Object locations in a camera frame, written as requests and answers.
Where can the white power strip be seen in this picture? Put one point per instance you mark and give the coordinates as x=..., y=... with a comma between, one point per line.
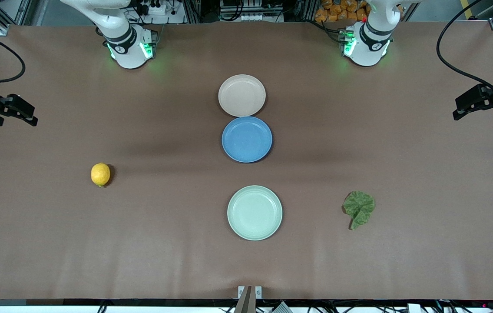
x=163, y=12

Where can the pale green round plate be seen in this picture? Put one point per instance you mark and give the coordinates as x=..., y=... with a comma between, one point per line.
x=255, y=213

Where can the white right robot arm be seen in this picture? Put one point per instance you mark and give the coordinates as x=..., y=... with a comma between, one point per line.
x=129, y=48

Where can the beige round plate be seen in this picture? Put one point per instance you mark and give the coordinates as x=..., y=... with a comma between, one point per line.
x=242, y=95

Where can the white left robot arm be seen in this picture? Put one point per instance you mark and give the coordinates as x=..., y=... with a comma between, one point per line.
x=365, y=50

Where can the grey metal pole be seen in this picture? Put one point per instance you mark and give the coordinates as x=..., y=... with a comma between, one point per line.
x=246, y=304

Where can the green lettuce leaf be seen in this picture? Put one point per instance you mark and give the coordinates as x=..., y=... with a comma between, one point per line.
x=359, y=204

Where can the silver metal bracket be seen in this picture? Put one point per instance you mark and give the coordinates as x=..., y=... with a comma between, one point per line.
x=258, y=292

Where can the bag of orange packets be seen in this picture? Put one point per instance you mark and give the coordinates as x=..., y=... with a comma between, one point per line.
x=337, y=11

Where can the yellow lemon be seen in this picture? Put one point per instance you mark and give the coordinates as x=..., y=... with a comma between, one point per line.
x=100, y=174

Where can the blue round plate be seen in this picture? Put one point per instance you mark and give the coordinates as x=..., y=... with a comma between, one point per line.
x=246, y=140

